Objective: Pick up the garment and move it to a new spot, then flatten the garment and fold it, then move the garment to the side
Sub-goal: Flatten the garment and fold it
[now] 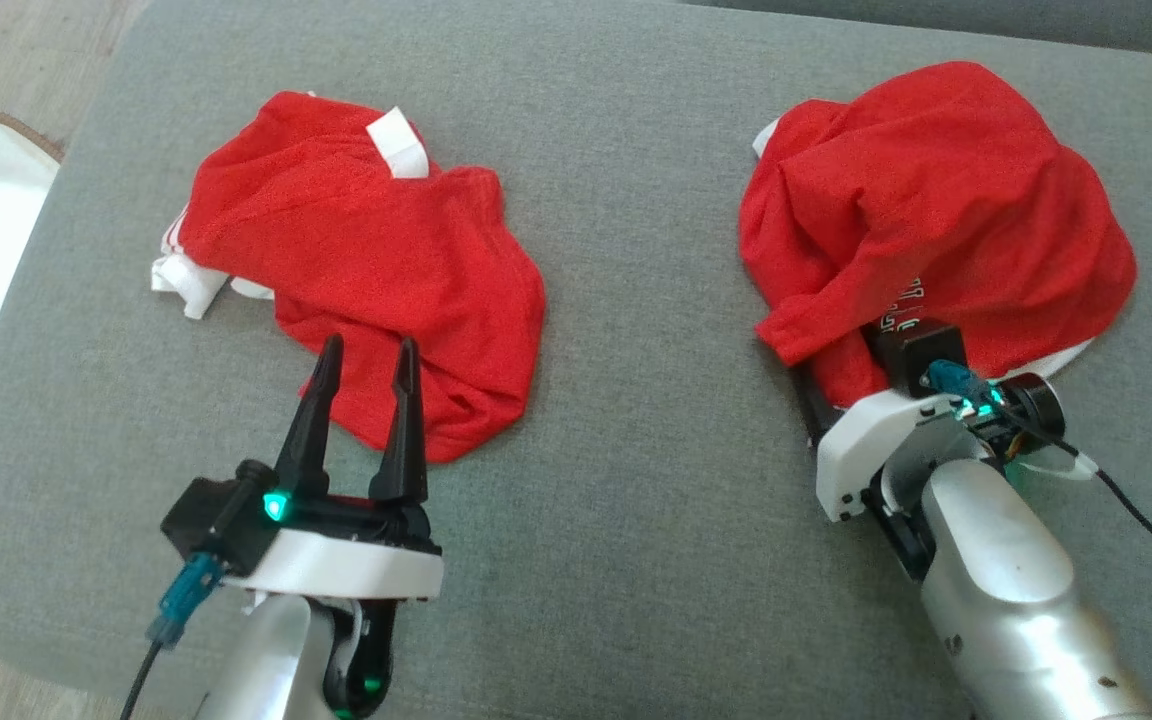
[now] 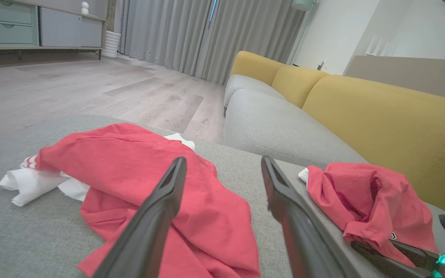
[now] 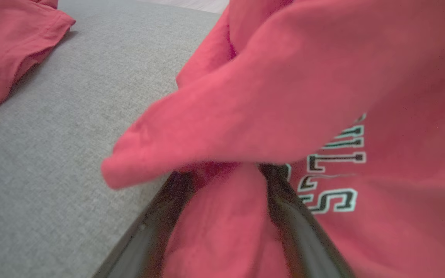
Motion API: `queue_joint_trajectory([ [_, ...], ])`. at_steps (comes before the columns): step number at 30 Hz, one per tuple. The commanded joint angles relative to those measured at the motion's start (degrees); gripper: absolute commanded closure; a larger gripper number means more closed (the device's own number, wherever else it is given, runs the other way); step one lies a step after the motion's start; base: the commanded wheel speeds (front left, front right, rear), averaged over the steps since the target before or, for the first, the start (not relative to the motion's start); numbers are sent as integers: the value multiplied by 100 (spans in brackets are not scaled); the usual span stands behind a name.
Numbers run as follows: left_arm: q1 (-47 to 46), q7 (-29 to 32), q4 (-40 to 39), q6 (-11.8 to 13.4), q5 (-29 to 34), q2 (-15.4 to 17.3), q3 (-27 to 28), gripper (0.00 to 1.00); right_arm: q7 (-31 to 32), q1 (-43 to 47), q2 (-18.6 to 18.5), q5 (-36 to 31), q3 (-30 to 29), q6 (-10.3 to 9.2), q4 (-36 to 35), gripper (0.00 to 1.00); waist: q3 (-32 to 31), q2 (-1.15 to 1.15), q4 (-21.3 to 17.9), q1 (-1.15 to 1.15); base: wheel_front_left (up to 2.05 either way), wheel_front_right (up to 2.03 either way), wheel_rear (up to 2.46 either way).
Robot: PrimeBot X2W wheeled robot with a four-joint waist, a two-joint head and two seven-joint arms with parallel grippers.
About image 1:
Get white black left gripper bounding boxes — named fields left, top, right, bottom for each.
left=224, top=335, right=444, bottom=602

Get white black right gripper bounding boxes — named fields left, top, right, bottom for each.
left=798, top=365, right=1065, bottom=523

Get red shirt with white sleeves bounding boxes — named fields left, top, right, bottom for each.
left=149, top=90, right=547, bottom=464

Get red shorts with print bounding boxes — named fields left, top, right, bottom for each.
left=739, top=60, right=1138, bottom=409

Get grey fabric sofa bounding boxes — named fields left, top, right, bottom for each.
left=0, top=0, right=1152, bottom=720

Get black right cable teal plug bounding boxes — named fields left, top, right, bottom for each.
left=924, top=362, right=1152, bottom=604

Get black cable teal plug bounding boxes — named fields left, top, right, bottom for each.
left=924, top=362, right=1152, bottom=604
left=119, top=553, right=225, bottom=720

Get black left cable teal plug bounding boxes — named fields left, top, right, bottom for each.
left=119, top=553, right=225, bottom=720

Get white right cable clip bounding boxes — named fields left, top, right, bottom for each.
left=1021, top=448, right=1102, bottom=483

